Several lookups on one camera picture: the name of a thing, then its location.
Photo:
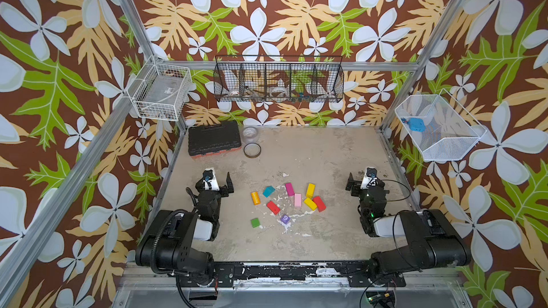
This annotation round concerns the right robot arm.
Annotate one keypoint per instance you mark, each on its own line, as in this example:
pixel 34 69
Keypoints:
pixel 423 239

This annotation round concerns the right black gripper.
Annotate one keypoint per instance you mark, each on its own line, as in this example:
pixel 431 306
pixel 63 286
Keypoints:
pixel 355 185

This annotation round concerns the magenta block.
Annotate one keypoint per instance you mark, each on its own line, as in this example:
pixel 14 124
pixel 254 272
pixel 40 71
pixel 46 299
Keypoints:
pixel 289 189

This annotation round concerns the teal block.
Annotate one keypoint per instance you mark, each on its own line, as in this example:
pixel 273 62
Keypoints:
pixel 268 191

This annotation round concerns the orange supermarket block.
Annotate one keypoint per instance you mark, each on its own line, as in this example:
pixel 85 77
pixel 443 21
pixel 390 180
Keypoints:
pixel 255 198

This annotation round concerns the aluminium frame structure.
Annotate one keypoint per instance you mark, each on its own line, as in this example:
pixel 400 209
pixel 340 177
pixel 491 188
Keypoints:
pixel 25 253

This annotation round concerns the black wire basket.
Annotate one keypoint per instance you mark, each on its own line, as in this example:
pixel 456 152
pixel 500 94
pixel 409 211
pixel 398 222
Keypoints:
pixel 311 79

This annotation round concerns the black tool case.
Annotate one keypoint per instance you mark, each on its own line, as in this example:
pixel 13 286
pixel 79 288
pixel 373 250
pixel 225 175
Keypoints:
pixel 210 139

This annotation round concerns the blue object in basket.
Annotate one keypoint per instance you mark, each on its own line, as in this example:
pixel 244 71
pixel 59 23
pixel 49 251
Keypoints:
pixel 416 125

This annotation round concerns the purple number nine cube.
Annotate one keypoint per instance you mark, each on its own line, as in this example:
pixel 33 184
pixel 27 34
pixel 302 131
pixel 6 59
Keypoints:
pixel 285 219

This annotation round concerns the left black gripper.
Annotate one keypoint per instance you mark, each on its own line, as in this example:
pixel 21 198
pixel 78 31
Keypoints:
pixel 221 190

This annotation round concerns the red rectangular block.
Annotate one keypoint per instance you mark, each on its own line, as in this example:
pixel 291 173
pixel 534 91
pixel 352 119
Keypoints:
pixel 273 208

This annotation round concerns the red arch block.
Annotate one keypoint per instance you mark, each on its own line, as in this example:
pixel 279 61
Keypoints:
pixel 319 203

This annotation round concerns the pink block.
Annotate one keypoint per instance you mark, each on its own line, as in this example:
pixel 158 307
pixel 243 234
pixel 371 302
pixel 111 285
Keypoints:
pixel 297 200

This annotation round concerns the white mesh basket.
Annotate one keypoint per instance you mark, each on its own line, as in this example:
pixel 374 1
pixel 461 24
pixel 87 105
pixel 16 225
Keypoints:
pixel 451 130

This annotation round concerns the white wire basket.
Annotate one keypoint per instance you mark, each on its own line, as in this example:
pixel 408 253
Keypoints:
pixel 160 90

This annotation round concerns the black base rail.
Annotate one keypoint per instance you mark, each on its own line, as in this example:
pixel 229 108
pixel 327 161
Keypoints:
pixel 354 273

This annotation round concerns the yellow arch block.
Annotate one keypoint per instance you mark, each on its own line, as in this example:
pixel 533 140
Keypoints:
pixel 310 191

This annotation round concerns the green square block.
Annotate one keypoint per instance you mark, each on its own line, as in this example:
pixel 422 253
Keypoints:
pixel 255 223

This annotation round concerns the clear plastic cup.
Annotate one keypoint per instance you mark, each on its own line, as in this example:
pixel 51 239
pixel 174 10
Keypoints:
pixel 250 134

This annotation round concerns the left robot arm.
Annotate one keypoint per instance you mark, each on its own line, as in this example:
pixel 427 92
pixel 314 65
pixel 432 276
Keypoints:
pixel 166 247

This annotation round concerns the yellow rectangular block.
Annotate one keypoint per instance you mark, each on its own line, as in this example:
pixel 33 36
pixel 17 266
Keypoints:
pixel 310 203

